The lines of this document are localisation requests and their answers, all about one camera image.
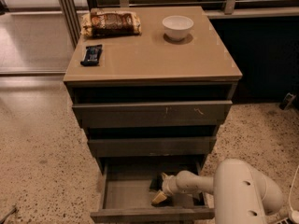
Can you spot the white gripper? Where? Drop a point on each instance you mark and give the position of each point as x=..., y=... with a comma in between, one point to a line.
x=166, y=186

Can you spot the green yellow sponge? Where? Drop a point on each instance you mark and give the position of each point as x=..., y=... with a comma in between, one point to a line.
x=155, y=184

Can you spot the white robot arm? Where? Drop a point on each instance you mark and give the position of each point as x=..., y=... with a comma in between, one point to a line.
x=241, y=193

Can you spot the bottom grey open drawer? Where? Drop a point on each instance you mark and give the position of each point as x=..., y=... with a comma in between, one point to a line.
x=126, y=196

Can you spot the middle grey drawer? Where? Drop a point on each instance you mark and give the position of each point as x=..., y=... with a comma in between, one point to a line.
x=151, y=146

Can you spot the top grey drawer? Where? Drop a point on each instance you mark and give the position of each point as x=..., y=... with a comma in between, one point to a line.
x=152, y=114

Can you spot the grey drawer cabinet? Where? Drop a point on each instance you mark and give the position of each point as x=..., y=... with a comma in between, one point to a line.
x=150, y=68

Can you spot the dark blue snack bar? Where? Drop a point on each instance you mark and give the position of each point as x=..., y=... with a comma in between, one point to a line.
x=92, y=55

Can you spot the dark tool on floor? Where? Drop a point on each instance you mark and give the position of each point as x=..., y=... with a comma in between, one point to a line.
x=4, y=217

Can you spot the small dark floor object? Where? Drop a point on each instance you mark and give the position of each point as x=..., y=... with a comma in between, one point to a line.
x=287, y=101

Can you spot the white ceramic bowl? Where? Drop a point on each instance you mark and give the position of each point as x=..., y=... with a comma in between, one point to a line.
x=176, y=28

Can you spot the brown snack bag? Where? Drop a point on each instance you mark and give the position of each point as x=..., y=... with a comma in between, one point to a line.
x=100, y=23

